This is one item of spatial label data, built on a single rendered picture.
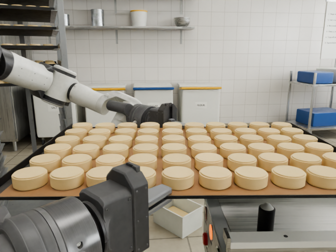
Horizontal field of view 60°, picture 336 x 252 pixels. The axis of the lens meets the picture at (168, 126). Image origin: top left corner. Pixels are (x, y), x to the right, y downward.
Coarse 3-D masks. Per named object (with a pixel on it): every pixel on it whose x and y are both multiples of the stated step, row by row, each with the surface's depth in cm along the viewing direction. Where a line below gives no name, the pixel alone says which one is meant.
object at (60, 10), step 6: (60, 0) 140; (60, 6) 141; (60, 12) 142; (60, 18) 142; (60, 24) 143; (60, 30) 143; (60, 36) 144; (60, 42) 145; (60, 48) 145; (66, 48) 146; (66, 54) 147; (66, 60) 147; (66, 66) 148; (66, 108) 153; (66, 114) 153; (66, 120) 155
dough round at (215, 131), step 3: (213, 129) 69; (216, 129) 69; (219, 129) 69; (222, 129) 69; (225, 129) 69; (228, 129) 69; (210, 132) 69; (213, 132) 67; (216, 132) 67; (219, 132) 67; (222, 132) 67; (225, 132) 67; (228, 132) 67; (231, 132) 68; (210, 135) 69; (213, 135) 68; (213, 138) 68
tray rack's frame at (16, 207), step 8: (56, 16) 195; (56, 24) 197; (56, 40) 199; (24, 56) 195; (32, 112) 205; (32, 120) 206; (32, 128) 207; (32, 136) 208; (32, 144) 210; (16, 200) 213; (24, 200) 213; (32, 200) 213; (40, 200) 213; (48, 200) 213; (8, 208) 202; (16, 208) 202; (24, 208) 202; (32, 208) 202
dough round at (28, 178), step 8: (24, 168) 46; (32, 168) 46; (40, 168) 46; (16, 176) 43; (24, 176) 43; (32, 176) 43; (40, 176) 43; (16, 184) 42; (24, 184) 42; (32, 184) 43; (40, 184) 44
